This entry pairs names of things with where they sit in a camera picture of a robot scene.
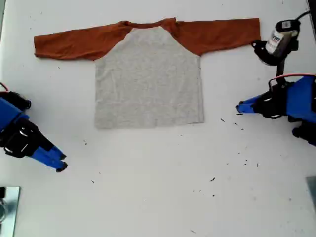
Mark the grey t-shirt with brown sleeves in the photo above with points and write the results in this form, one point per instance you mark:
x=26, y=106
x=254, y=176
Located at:
x=148, y=79

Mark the short black camera stalk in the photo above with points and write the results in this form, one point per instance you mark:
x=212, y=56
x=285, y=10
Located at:
x=281, y=66

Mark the steel post plate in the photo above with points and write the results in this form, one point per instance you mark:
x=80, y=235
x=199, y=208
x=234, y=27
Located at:
x=11, y=209

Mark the black camera box with label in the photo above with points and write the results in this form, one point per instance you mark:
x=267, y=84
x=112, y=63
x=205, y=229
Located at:
x=281, y=39

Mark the black clamp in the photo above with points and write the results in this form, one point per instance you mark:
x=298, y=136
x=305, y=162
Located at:
x=2, y=192

